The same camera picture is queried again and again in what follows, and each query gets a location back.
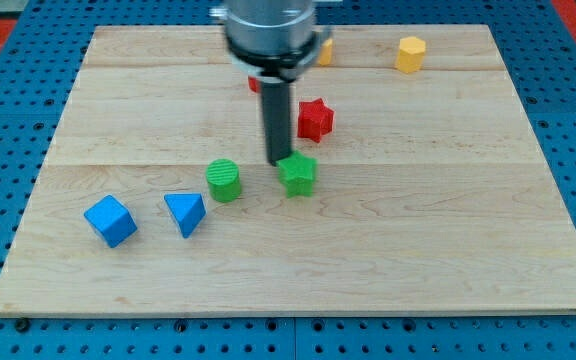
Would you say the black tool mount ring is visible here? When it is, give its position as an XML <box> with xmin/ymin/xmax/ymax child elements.
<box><xmin>225</xmin><ymin>30</ymin><xmax>331</xmax><ymax>83</ymax></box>

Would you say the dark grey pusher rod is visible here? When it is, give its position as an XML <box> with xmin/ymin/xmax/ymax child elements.
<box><xmin>260</xmin><ymin>82</ymin><xmax>292</xmax><ymax>166</ymax></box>

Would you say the green cylinder block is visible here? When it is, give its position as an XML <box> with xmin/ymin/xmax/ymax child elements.
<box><xmin>205</xmin><ymin>158</ymin><xmax>242</xmax><ymax>203</ymax></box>

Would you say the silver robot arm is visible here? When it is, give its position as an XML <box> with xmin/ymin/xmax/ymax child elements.
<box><xmin>209</xmin><ymin>0</ymin><xmax>332</xmax><ymax>165</ymax></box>

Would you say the yellow block behind arm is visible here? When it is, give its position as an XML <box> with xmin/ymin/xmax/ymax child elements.
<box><xmin>317</xmin><ymin>38</ymin><xmax>334</xmax><ymax>66</ymax></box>

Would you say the small red block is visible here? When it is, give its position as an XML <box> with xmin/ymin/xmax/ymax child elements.
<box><xmin>248</xmin><ymin>76</ymin><xmax>260</xmax><ymax>94</ymax></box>

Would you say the red star block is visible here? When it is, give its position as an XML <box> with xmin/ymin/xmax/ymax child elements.
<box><xmin>297</xmin><ymin>98</ymin><xmax>334</xmax><ymax>143</ymax></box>

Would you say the green star block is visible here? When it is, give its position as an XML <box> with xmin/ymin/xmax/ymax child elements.
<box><xmin>277</xmin><ymin>151</ymin><xmax>318</xmax><ymax>198</ymax></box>

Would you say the yellow hexagon block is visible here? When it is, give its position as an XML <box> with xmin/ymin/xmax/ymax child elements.
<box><xmin>395</xmin><ymin>36</ymin><xmax>426</xmax><ymax>74</ymax></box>

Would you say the blue triangle block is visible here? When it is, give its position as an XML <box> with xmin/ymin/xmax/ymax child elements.
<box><xmin>164</xmin><ymin>193</ymin><xmax>206</xmax><ymax>238</ymax></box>

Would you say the wooden board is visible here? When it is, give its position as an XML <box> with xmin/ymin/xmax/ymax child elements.
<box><xmin>0</xmin><ymin>25</ymin><xmax>576</xmax><ymax>318</ymax></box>

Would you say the blue cube block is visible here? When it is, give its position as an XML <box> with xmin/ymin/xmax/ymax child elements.
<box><xmin>84</xmin><ymin>195</ymin><xmax>137</xmax><ymax>248</ymax></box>

